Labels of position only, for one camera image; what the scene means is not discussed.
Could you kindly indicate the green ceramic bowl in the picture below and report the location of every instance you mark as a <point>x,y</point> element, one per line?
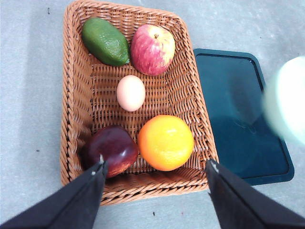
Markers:
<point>284,104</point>

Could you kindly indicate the red yellow apple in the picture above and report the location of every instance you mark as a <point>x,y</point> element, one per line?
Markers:
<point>152,49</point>

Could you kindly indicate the beige egg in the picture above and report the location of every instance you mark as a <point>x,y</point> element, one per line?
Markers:
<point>130,93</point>

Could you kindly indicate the green avocado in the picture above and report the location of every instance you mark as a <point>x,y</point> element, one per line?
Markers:
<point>105,42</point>

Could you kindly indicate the dark red apple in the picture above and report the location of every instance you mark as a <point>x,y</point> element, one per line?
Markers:
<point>115,145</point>

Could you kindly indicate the orange fruit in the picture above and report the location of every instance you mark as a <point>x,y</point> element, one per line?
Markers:
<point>165,142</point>

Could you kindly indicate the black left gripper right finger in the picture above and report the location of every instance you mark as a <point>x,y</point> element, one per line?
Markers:
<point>239,206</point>

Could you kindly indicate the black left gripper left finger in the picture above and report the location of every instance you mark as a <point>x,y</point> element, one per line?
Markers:
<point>74,207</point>

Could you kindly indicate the dark rectangular tray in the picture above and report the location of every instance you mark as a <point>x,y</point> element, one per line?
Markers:
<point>246,142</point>

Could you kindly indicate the brown wicker basket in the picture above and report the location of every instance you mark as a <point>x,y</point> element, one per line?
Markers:
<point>89,101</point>

